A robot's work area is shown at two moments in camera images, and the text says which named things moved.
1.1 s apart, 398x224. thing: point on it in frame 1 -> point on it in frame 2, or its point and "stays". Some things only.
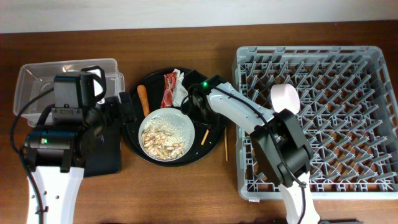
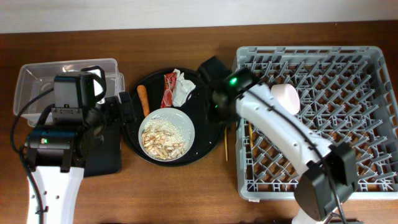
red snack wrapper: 168,88 stays
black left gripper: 130,115 stays
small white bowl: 283,96 stays
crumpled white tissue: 180,91 stays
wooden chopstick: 206,135 -> 250,134
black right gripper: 197,116 -> 214,114
